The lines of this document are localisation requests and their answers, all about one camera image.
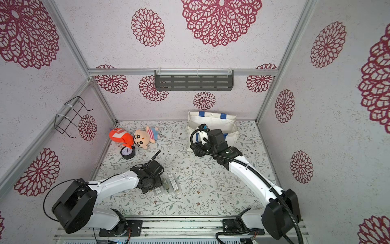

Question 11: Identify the aluminium front rail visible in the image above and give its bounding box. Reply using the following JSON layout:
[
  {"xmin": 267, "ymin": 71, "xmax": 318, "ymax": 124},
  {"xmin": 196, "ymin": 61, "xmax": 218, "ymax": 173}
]
[{"xmin": 53, "ymin": 216, "xmax": 310, "ymax": 244}]

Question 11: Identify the white Doraemon canvas bag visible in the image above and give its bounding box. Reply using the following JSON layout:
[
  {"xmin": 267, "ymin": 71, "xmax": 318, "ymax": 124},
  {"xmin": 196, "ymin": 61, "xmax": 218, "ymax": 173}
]
[{"xmin": 187, "ymin": 111, "xmax": 239, "ymax": 150}]

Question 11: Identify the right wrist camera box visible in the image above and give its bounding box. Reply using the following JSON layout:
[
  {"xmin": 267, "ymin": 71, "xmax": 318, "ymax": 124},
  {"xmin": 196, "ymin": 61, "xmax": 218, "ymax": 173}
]
[{"xmin": 207, "ymin": 129, "xmax": 229, "ymax": 152}]

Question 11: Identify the black round alarm clock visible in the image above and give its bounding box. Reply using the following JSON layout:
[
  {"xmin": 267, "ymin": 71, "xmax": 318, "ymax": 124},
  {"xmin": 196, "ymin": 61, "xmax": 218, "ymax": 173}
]
[{"xmin": 120, "ymin": 146, "xmax": 136, "ymax": 160}]

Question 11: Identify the pink boy plush doll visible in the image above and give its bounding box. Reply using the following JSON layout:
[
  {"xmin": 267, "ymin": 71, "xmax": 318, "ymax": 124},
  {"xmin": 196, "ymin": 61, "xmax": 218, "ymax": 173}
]
[{"xmin": 133, "ymin": 126, "xmax": 160, "ymax": 149}]

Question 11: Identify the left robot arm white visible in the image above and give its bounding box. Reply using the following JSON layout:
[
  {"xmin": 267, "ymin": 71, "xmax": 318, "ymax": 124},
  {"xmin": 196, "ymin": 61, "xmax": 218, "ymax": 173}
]
[{"xmin": 51, "ymin": 159, "xmax": 164, "ymax": 236}]

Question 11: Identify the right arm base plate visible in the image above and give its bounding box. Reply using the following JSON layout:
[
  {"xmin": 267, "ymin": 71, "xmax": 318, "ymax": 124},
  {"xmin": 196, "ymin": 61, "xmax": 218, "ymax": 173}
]
[{"xmin": 222, "ymin": 208, "xmax": 265, "ymax": 236}]

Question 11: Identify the black wire wall rack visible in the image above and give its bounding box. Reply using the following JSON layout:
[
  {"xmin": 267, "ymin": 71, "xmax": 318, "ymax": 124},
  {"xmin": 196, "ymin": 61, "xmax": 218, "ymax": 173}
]
[{"xmin": 53, "ymin": 96, "xmax": 93, "ymax": 139}]

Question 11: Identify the red plush toy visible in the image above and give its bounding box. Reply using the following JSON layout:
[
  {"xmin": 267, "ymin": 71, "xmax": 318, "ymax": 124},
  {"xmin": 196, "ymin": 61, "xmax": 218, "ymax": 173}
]
[{"xmin": 109, "ymin": 128, "xmax": 134, "ymax": 147}]

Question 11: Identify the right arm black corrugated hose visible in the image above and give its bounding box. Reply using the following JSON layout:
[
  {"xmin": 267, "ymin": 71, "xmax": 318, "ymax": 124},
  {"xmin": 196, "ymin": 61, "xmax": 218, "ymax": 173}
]
[{"xmin": 189, "ymin": 123, "xmax": 305, "ymax": 244}]

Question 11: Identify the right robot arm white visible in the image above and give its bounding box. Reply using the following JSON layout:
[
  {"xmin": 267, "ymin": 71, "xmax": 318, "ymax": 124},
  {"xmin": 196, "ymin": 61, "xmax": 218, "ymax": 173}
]
[{"xmin": 190, "ymin": 142, "xmax": 304, "ymax": 244}]

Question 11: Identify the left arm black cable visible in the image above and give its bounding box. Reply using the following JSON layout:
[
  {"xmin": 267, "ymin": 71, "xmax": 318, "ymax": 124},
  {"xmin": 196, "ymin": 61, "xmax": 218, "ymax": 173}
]
[{"xmin": 42, "ymin": 150, "xmax": 162, "ymax": 223}]

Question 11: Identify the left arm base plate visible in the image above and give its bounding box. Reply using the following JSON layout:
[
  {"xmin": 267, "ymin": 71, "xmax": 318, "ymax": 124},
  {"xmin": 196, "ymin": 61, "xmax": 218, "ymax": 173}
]
[{"xmin": 98, "ymin": 219, "xmax": 143, "ymax": 237}]

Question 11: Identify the grey slotted wall shelf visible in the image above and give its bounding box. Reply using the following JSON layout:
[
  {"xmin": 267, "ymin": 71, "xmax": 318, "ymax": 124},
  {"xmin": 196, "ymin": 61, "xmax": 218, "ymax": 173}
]
[{"xmin": 154, "ymin": 70, "xmax": 234, "ymax": 92}]

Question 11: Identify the clear pen case green label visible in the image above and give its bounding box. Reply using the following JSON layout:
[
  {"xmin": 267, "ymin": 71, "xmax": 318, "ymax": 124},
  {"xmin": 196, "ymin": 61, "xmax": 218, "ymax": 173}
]
[{"xmin": 161, "ymin": 177, "xmax": 172, "ymax": 193}]

